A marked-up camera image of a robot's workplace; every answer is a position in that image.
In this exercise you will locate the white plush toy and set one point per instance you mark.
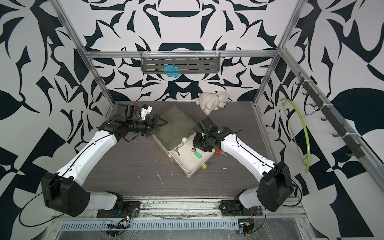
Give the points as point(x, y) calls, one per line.
point(211, 102)

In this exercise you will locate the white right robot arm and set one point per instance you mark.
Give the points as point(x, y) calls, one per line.
point(275, 182)

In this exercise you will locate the keys with red tag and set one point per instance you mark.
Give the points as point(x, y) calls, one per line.
point(219, 152)

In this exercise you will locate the green clothes hanger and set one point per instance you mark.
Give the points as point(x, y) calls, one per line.
point(302, 138)

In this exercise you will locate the teal crumpled cloth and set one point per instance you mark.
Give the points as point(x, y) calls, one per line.
point(171, 71)

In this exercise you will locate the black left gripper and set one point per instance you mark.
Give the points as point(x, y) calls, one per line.
point(155, 123)

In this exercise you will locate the grey wall hook rail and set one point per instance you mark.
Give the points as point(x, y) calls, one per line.
point(331, 115)

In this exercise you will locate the grey wall shelf rack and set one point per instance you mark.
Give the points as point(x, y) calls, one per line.
point(189, 62)

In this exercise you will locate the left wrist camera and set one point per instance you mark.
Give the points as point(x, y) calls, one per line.
point(129, 111)

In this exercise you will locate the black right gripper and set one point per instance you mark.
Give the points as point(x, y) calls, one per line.
point(196, 142)

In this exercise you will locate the three-drawer storage box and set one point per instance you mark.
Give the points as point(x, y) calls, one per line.
point(179, 126)

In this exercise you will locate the keys with green tag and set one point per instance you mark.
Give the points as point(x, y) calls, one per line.
point(197, 154)

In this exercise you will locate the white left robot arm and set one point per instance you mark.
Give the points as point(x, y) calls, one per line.
point(63, 191)

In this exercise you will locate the white cable duct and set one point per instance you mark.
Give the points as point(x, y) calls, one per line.
point(151, 225)

